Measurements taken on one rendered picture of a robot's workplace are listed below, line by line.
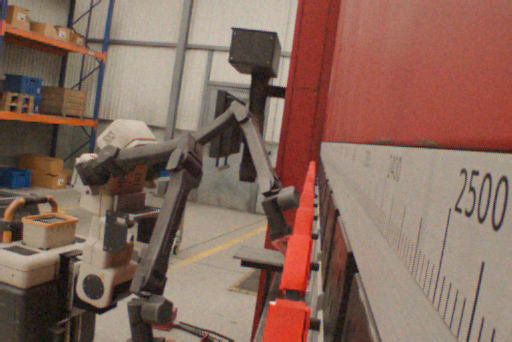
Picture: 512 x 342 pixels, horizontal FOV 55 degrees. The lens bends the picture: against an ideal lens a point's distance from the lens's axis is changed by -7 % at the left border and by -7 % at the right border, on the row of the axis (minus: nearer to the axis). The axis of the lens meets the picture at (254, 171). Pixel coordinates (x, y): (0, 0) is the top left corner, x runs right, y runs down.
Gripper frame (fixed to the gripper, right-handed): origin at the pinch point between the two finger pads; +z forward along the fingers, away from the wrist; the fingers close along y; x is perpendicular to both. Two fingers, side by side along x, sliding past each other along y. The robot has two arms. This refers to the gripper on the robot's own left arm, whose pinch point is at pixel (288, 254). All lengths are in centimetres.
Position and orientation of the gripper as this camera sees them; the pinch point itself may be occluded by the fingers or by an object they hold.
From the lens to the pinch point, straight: 179.8
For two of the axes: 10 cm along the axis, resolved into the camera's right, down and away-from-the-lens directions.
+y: 1.4, -0.5, 9.9
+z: 3.4, 9.4, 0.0
